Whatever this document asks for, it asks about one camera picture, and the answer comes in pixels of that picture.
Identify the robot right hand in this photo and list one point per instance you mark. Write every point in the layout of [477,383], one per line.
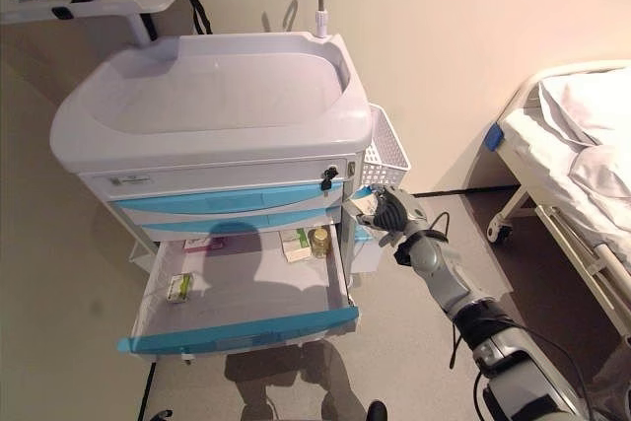
[401,216]

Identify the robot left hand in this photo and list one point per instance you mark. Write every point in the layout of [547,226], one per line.
[160,416]

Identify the white blue medicine box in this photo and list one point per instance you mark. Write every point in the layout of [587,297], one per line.
[360,206]

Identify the blue front cart drawer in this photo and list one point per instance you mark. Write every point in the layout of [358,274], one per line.
[246,288]
[222,201]
[296,218]

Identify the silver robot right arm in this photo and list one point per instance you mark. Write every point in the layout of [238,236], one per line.
[443,278]

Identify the yellow medicine bottle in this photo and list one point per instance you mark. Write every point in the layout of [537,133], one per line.
[319,242]

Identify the green white medicine box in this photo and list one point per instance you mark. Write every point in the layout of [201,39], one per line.
[295,243]

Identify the small green medicine box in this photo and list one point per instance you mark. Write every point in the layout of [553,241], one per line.
[180,288]

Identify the pink white medicine box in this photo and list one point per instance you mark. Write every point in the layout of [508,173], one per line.
[202,244]

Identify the blue lidded waste bin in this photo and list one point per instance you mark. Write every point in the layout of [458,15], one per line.
[367,256]

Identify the white mesh side basket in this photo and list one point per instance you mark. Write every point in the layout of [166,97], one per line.
[384,164]

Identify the silver cart side latch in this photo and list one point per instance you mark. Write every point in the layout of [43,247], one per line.
[351,168]

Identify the black key bunch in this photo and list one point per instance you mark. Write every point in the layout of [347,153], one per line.
[328,179]

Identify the bed caster wheel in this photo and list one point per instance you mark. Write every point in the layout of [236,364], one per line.
[499,234]

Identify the blue bed tag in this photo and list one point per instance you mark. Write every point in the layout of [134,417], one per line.
[494,137]

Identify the white hospital bed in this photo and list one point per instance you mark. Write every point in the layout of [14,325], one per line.
[532,145]

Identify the white medical cart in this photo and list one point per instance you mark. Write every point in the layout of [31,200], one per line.
[222,145]

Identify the white blanket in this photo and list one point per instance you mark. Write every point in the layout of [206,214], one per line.
[606,179]

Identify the white pillow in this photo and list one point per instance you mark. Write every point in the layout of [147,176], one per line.
[591,100]

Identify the white bed side rail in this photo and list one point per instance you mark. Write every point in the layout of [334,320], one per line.
[581,263]

